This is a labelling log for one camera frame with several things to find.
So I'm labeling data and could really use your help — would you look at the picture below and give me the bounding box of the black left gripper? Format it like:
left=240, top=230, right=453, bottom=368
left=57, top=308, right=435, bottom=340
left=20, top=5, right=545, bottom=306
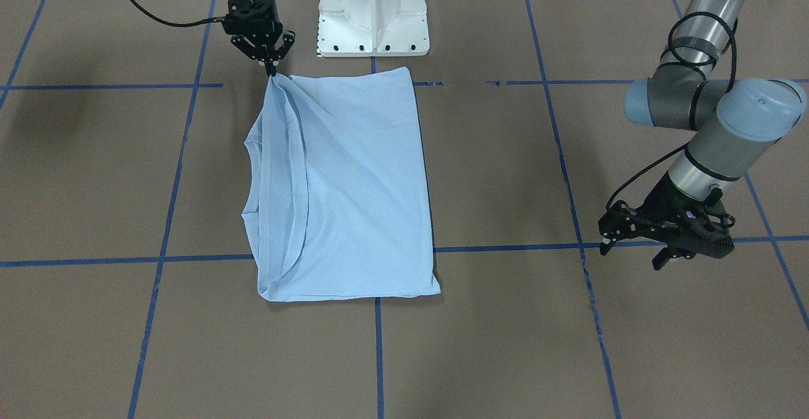
left=598, top=175, right=736, bottom=271

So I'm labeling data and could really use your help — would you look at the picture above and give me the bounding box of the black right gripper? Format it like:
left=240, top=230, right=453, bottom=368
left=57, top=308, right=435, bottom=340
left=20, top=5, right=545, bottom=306
left=222, top=0, right=295, bottom=77

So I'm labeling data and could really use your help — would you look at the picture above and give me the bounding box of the light blue t-shirt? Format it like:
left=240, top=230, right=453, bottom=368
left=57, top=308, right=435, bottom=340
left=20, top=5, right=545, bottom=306
left=241, top=67, right=441, bottom=303

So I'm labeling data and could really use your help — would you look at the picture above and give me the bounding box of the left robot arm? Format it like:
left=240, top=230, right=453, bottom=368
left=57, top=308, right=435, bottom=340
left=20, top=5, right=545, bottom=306
left=598, top=0, right=807, bottom=270

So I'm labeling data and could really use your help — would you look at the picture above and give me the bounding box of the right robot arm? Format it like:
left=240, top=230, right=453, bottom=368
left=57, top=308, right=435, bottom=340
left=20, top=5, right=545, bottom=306
left=222, top=0, right=295, bottom=76

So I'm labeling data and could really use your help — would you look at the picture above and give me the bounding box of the white camera mast base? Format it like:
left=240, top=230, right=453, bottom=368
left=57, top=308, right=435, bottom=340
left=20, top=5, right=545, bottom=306
left=316, top=0, right=430, bottom=58

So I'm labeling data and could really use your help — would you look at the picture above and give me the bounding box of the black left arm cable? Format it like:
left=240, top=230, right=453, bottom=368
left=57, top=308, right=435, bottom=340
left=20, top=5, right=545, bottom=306
left=605, top=11, right=739, bottom=212

